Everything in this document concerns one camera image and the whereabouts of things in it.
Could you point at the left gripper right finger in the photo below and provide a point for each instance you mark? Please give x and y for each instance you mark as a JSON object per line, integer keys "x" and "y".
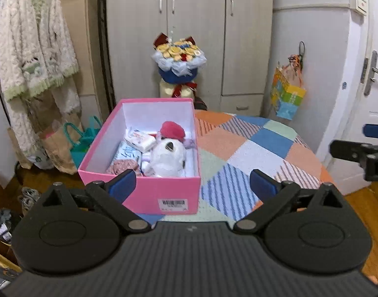
{"x": 275, "y": 196}

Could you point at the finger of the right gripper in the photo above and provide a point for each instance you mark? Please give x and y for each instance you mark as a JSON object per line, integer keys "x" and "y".
{"x": 370, "y": 130}
{"x": 345, "y": 150}

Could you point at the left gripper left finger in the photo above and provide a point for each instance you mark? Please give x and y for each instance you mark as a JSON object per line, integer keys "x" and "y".
{"x": 109, "y": 197}

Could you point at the floral pink cloth scrunchie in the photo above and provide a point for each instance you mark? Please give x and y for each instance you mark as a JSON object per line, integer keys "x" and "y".
{"x": 119, "y": 166}

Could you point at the blue white tissue pack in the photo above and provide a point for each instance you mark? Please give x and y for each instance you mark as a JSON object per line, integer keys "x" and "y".
{"x": 127, "y": 152}

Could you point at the small white tissue pack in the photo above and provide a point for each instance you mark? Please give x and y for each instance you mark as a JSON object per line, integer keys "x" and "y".
{"x": 139, "y": 140}

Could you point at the white plush toy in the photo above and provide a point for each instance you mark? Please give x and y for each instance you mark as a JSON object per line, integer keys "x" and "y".
{"x": 167, "y": 159}

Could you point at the pink fluffy pompom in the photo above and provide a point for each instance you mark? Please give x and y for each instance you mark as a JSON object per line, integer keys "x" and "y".
{"x": 170, "y": 129}

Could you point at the white door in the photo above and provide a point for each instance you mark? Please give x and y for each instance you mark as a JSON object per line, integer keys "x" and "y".
{"x": 364, "y": 109}

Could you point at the teal bag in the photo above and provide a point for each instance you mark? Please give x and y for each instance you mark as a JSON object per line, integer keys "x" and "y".
{"x": 79, "y": 148}

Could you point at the patchwork tablecloth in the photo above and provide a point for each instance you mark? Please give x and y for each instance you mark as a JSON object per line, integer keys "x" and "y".
{"x": 230, "y": 147}

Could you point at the brown paper bag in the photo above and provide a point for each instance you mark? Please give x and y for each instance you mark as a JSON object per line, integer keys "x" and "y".
{"x": 57, "y": 147}

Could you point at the colourful paper gift bag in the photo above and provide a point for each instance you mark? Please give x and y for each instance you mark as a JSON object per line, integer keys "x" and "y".
{"x": 287, "y": 91}

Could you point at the flower bouquet blue wrap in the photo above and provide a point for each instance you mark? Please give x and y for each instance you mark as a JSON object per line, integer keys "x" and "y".
{"x": 178, "y": 63}

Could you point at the white fluffy cardigan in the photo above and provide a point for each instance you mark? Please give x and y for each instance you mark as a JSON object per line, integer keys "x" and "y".
{"x": 37, "y": 56}

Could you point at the grey wardrobe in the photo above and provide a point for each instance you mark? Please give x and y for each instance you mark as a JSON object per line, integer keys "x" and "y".
{"x": 235, "y": 36}

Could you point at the metal door handle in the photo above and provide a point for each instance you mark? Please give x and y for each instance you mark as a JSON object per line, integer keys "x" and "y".
{"x": 371, "y": 73}

